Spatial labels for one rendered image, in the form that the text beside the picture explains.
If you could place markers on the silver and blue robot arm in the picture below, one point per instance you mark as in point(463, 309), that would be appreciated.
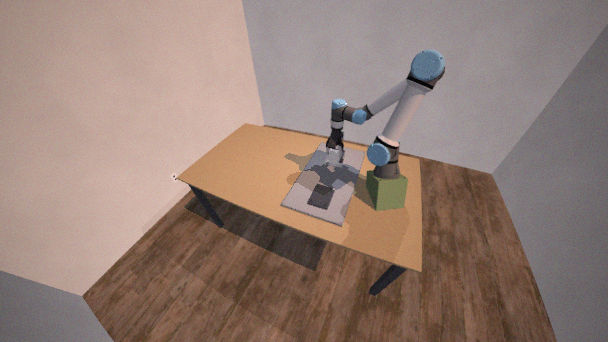
point(426, 65)

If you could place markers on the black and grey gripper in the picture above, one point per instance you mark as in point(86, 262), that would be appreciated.
point(340, 143)

